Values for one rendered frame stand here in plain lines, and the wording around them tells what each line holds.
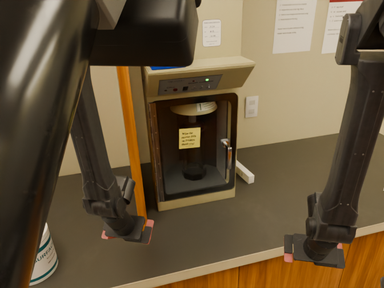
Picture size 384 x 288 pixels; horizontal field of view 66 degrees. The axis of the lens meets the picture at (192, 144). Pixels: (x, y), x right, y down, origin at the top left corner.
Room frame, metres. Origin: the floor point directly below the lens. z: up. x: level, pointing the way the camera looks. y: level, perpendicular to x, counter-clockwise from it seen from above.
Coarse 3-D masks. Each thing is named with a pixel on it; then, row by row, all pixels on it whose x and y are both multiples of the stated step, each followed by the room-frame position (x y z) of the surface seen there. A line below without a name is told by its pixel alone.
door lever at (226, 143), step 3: (225, 141) 0.97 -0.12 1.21; (222, 144) 0.97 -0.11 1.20; (225, 144) 0.96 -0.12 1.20; (228, 144) 0.97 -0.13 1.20; (228, 147) 0.93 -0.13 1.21; (231, 147) 0.93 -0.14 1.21; (228, 150) 0.93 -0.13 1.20; (231, 150) 0.92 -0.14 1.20; (228, 153) 0.93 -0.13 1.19; (231, 153) 0.93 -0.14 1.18; (228, 156) 0.93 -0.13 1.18; (231, 156) 0.93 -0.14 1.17; (228, 159) 0.93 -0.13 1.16; (228, 162) 0.93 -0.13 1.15; (228, 165) 0.93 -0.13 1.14; (228, 168) 0.93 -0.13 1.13
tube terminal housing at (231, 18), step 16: (208, 0) 0.97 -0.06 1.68; (224, 0) 0.99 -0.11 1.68; (240, 0) 1.00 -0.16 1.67; (208, 16) 0.97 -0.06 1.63; (224, 16) 0.99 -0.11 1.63; (240, 16) 1.00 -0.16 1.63; (224, 32) 0.99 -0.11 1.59; (240, 32) 1.00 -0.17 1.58; (208, 48) 0.97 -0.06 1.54; (224, 48) 0.99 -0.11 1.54; (240, 48) 1.00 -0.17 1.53; (144, 80) 0.94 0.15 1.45; (144, 96) 1.00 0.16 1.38; (160, 96) 0.93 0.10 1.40; (176, 96) 0.95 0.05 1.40; (192, 96) 0.96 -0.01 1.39; (224, 192) 0.99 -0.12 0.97; (160, 208) 0.92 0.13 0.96
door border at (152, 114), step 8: (152, 104) 0.91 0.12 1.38; (152, 112) 0.91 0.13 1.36; (152, 120) 0.91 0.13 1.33; (152, 128) 0.91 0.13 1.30; (152, 144) 0.91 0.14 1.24; (160, 160) 0.92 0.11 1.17; (160, 168) 0.92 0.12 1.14; (160, 176) 0.92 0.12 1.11; (160, 184) 0.92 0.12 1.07; (160, 192) 0.91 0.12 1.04; (160, 200) 0.91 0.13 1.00
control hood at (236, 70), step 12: (204, 60) 0.94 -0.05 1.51; (216, 60) 0.94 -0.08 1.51; (228, 60) 0.93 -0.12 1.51; (240, 60) 0.92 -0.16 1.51; (144, 72) 0.92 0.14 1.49; (156, 72) 0.82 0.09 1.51; (168, 72) 0.82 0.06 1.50; (180, 72) 0.84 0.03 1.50; (192, 72) 0.84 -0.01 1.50; (204, 72) 0.86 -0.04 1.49; (216, 72) 0.87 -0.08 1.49; (228, 72) 0.88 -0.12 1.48; (240, 72) 0.90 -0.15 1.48; (156, 84) 0.85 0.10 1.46; (228, 84) 0.94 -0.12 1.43; (240, 84) 0.96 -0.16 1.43; (156, 96) 0.91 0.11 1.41
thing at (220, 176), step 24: (216, 96) 0.97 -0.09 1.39; (168, 120) 0.93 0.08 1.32; (192, 120) 0.95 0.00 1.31; (216, 120) 0.97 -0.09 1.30; (168, 144) 0.93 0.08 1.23; (216, 144) 0.97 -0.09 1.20; (168, 168) 0.92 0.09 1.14; (192, 168) 0.94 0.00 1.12; (216, 168) 0.97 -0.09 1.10; (168, 192) 0.92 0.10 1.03; (192, 192) 0.94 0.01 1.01; (216, 192) 0.97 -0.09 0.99
